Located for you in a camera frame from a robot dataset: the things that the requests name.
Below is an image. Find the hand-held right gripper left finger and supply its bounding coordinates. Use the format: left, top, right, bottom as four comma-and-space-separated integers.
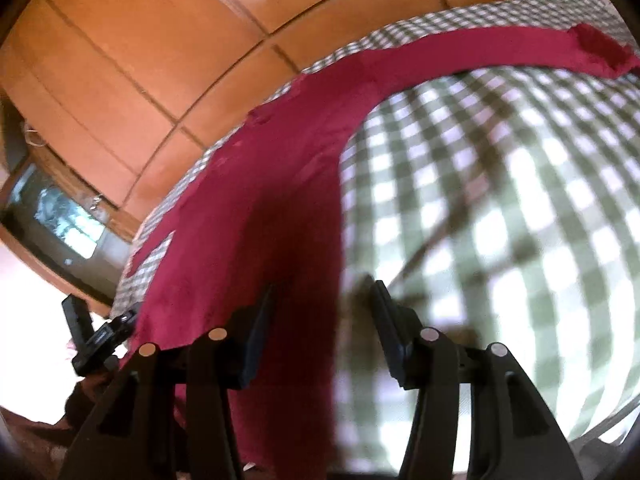
57, 284, 277, 480

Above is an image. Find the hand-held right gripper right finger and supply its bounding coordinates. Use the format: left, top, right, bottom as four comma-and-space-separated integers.
369, 280, 585, 480

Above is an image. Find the dark red cloth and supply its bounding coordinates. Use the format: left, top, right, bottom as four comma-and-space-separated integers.
117, 22, 640, 471

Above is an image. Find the person's left forearm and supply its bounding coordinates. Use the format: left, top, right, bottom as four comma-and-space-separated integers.
0, 367, 108, 461

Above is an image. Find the green white checked sheet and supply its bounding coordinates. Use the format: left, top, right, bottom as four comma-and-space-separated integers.
110, 0, 640, 466

